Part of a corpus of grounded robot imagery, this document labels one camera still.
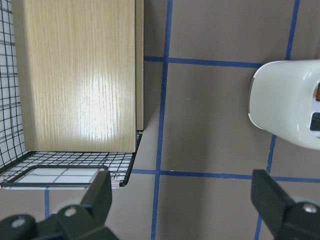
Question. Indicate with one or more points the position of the bread slice in toaster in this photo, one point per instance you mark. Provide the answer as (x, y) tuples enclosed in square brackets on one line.
[(317, 94)]

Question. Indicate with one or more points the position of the white two-slot toaster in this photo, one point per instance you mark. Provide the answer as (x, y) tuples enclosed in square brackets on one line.
[(283, 101)]

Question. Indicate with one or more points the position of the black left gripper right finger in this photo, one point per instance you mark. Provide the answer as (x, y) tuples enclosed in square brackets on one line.
[(285, 217)]

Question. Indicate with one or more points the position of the wire basket with wooden shelf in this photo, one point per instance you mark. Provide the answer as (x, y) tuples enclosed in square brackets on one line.
[(71, 91)]

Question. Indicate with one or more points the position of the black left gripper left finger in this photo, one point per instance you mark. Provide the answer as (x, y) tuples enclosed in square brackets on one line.
[(83, 221)]

